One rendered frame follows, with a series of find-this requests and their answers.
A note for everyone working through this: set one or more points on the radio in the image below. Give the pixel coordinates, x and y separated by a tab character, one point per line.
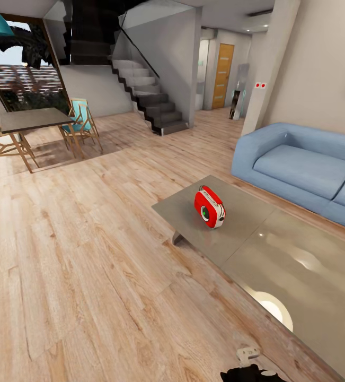
210	207

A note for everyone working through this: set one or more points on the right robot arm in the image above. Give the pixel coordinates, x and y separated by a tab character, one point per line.
249	372

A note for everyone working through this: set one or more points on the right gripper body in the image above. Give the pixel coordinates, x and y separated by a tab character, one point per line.
242	374

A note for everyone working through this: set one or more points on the breakfast table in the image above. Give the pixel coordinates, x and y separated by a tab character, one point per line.
17	121

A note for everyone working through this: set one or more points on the sofa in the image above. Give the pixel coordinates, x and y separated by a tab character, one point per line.
301	165

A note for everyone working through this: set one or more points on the stairs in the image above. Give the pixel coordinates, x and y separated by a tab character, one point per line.
91	33

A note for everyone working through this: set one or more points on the coffee table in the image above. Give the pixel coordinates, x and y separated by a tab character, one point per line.
292	269

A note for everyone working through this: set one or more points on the standing mirror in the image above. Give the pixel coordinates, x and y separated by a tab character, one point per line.
239	91

